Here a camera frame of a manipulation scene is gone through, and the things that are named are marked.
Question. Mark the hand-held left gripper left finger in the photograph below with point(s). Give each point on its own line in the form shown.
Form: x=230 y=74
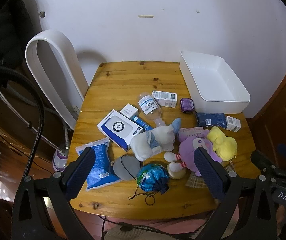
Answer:
x=86 y=160

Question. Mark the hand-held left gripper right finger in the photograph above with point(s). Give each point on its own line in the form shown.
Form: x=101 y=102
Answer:
x=208 y=167

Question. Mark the blue plastic packet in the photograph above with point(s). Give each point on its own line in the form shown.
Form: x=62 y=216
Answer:
x=103 y=162

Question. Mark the plaid fabric bow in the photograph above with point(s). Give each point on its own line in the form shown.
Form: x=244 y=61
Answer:
x=195 y=181

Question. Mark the purple plush toy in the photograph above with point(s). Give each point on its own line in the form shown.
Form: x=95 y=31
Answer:
x=186 y=152

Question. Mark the yellow plush toy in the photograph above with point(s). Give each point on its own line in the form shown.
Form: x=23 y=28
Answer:
x=221 y=142

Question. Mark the round beige compact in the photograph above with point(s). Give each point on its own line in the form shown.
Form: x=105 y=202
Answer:
x=176 y=172

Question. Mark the grey plush pouch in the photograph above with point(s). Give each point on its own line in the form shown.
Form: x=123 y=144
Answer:
x=126 y=166

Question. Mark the white and blue box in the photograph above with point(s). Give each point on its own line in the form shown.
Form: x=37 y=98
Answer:
x=118 y=127

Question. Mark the white plush toy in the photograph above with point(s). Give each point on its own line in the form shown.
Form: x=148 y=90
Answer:
x=153 y=140

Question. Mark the small grey white box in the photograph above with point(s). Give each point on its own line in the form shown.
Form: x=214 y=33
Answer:
x=129 y=110

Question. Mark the purple tin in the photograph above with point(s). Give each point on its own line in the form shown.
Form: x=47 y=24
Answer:
x=186 y=105

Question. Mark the clear plastic bottle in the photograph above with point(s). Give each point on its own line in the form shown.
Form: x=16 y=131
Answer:
x=149 y=106

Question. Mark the white plastic storage bin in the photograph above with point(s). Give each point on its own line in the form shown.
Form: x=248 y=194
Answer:
x=208 y=80

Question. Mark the purple white garment steamer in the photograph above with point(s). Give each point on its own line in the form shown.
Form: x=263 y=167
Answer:
x=59 y=161

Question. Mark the pink packet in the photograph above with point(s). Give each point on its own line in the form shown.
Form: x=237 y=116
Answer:
x=191 y=131

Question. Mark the small white barcode box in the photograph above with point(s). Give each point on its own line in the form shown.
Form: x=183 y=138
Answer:
x=232 y=123

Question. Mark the dark blue tissue pack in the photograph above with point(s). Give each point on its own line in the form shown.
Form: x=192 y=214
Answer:
x=211 y=120

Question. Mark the brown wooden door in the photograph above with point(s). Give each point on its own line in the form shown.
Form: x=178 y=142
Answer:
x=282 y=100

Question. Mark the blue tube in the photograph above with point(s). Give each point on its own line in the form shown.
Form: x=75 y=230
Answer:
x=140 y=122

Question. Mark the pink clothing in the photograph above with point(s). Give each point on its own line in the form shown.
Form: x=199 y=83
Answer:
x=178 y=230

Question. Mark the white box with grey print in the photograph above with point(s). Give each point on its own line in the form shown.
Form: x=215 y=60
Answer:
x=164 y=98

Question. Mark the beige knitted cloth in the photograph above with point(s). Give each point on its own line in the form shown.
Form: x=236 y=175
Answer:
x=130 y=233

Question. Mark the black jacket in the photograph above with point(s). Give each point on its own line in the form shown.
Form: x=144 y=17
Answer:
x=5 y=35

